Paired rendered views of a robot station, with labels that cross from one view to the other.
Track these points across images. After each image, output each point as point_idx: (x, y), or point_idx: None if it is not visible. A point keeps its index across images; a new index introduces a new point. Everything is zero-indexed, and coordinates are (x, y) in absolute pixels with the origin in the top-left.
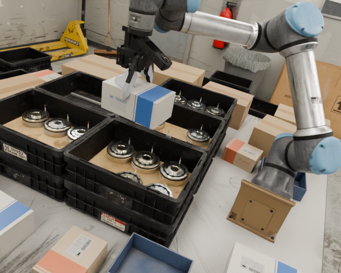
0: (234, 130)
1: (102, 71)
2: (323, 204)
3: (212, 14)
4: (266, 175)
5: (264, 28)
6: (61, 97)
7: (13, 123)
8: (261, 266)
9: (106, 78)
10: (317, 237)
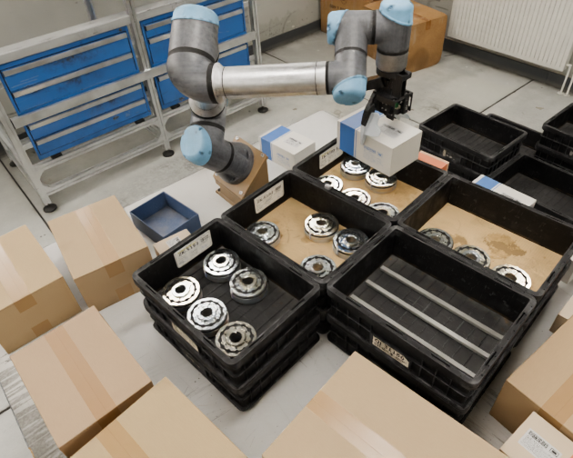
0: (120, 339)
1: (409, 430)
2: (142, 200)
3: (283, 64)
4: (242, 150)
5: (212, 60)
6: (479, 268)
7: (538, 283)
8: (286, 141)
9: (397, 386)
10: (194, 176)
